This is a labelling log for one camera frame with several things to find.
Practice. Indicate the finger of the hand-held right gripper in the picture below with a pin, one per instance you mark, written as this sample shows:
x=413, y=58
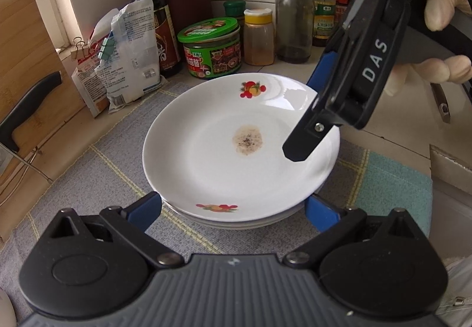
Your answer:
x=320, y=71
x=306, y=141

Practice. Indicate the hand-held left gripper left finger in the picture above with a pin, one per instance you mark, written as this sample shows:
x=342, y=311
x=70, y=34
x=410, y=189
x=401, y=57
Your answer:
x=143, y=211

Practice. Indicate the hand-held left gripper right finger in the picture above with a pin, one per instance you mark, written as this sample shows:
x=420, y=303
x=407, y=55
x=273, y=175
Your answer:
x=320, y=212

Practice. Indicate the stained white fruit-print plate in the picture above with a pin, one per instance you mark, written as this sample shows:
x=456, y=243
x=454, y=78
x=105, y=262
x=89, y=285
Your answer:
x=206, y=165

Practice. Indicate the person's right hand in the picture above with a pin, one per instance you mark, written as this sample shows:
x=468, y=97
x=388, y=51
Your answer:
x=442, y=2

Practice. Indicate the red-capped clear glass bottle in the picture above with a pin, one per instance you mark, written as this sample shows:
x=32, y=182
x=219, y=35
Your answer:
x=295, y=24

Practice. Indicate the green-labelled oil bottle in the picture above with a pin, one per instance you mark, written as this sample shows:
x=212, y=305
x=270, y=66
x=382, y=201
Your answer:
x=323, y=17

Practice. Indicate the grey and teal checked cloth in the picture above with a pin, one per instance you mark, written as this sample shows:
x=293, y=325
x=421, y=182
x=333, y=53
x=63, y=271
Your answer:
x=92, y=172

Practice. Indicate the yellow-lidded spice jar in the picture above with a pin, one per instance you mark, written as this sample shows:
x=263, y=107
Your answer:
x=259, y=39

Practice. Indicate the small green-capped jar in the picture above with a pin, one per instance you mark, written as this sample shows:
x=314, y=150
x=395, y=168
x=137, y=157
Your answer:
x=234, y=8

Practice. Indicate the green-lidded sauce jar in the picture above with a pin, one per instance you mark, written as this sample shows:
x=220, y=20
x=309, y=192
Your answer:
x=212, y=50

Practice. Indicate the red and white packet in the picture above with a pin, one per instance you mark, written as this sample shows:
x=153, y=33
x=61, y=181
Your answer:
x=86, y=87

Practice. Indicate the white printed packet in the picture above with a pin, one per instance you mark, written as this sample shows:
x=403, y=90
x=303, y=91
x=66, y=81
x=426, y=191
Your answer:
x=136, y=54

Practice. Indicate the person's white clothing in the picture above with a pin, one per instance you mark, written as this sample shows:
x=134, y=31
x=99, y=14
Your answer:
x=459, y=294

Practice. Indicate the mint green bag clip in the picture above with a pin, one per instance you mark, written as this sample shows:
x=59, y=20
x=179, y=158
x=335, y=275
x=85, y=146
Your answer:
x=107, y=50

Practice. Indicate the dark soy sauce bottle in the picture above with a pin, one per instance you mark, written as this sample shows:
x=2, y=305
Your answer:
x=155, y=17

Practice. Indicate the rolled white bag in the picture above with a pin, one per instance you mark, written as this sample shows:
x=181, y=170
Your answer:
x=105, y=23

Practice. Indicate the bamboo cutting board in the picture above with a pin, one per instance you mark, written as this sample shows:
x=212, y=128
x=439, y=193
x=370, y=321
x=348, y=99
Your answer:
x=29, y=36

